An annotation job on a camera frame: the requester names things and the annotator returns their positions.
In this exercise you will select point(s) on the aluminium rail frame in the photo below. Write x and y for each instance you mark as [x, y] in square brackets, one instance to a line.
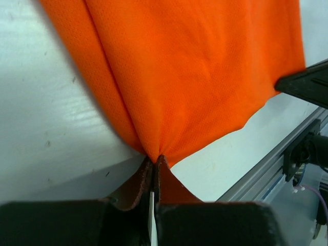
[258, 180]

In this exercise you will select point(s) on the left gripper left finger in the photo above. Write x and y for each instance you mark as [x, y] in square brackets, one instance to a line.
[127, 213]

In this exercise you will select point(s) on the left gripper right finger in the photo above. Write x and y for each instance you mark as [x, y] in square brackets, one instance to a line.
[176, 209]

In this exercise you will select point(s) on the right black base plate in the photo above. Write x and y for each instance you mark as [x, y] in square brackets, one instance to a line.
[298, 152]

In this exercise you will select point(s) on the orange t shirt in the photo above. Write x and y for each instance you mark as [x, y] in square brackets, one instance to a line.
[174, 76]

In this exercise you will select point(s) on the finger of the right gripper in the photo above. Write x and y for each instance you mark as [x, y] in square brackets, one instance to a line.
[309, 85]

